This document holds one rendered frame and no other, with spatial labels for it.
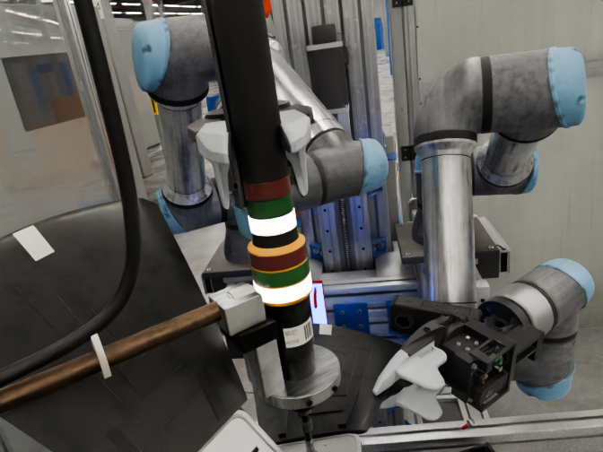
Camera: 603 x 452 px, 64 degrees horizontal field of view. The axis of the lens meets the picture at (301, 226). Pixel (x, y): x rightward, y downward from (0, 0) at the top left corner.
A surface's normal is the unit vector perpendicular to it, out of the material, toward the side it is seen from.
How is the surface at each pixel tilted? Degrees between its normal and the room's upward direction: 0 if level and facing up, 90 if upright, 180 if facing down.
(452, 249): 63
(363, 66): 90
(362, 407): 10
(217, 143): 42
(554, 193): 90
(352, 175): 84
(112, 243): 37
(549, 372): 90
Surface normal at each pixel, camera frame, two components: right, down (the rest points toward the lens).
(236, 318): 0.55, 0.23
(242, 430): 0.16, -0.40
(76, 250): 0.34, -0.59
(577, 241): -0.04, 0.37
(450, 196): -0.16, -0.09
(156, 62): 0.38, 0.48
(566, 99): -0.18, 0.52
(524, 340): -0.07, -0.90
